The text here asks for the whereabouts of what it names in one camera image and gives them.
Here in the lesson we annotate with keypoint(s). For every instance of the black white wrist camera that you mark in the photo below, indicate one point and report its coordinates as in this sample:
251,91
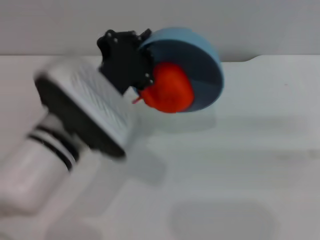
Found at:
95,105

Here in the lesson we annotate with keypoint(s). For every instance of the orange fruit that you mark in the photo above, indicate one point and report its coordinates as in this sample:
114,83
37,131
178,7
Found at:
172,87

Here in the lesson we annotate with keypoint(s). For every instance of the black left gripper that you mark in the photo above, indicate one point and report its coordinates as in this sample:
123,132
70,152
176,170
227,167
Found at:
122,57

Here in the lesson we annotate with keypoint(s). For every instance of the blue bowl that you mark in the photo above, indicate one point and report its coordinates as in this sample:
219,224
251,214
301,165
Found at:
200,65

